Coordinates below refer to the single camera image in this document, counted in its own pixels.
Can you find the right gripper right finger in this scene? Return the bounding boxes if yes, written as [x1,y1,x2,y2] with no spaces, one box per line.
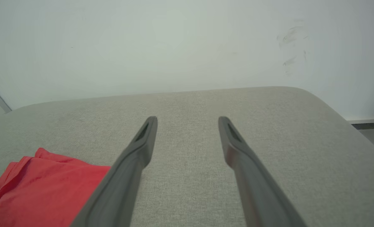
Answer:
[218,116,307,227]

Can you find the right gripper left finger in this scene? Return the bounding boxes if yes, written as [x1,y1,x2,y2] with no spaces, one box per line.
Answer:
[70,116,158,227]

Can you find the red and white shirt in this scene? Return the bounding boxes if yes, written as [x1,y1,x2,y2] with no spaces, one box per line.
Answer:
[0,147,112,227]

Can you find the grey fabric sofa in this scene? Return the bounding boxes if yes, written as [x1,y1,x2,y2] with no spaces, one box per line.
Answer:
[0,86,374,227]

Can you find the white baseboard strip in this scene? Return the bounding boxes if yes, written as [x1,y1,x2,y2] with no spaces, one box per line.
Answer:
[346,115,374,125]

